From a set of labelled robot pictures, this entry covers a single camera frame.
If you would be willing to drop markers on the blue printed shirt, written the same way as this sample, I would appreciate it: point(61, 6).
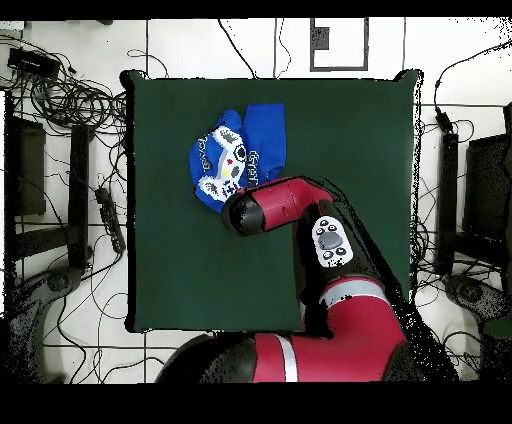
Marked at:
point(264, 136)

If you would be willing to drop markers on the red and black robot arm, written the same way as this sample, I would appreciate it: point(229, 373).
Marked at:
point(352, 328)

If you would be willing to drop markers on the dark green tablecloth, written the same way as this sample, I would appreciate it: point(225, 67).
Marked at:
point(200, 280)

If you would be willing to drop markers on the black power strip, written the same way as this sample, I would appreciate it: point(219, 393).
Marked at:
point(108, 220)

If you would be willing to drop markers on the black stand beam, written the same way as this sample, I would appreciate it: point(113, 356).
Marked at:
point(78, 180)
point(448, 200)

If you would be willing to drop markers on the grey chair base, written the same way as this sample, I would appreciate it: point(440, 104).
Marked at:
point(60, 280)
point(472, 292)

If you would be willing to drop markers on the dark monitor panel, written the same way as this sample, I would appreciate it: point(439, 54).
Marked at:
point(488, 188)
point(30, 168)

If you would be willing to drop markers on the black electronics box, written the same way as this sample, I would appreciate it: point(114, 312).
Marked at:
point(32, 62)

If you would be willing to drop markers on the grey rectangular frame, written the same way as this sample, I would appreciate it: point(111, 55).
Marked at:
point(312, 60)

